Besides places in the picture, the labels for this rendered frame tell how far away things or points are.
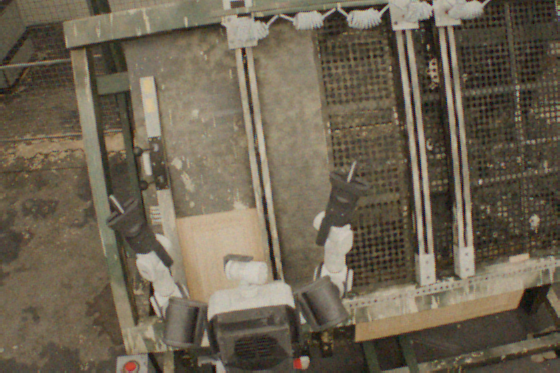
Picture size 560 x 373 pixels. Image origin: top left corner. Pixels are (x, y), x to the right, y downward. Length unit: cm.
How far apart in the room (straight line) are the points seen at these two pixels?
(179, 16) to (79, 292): 219
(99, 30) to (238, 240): 94
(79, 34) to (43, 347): 208
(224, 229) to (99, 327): 156
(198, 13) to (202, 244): 86
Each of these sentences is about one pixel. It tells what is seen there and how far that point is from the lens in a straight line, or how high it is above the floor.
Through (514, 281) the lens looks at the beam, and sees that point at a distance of 245.
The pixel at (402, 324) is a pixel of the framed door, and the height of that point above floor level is 33.
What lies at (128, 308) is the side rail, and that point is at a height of 98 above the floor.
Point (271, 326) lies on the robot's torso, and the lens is 155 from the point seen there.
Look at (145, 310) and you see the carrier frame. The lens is 245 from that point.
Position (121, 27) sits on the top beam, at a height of 189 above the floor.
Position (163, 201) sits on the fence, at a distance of 210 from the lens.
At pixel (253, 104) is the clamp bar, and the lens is 201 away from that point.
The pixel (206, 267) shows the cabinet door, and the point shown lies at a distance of 217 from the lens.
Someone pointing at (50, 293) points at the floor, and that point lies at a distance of 378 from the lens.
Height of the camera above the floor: 271
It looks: 40 degrees down
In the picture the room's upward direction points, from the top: 5 degrees counter-clockwise
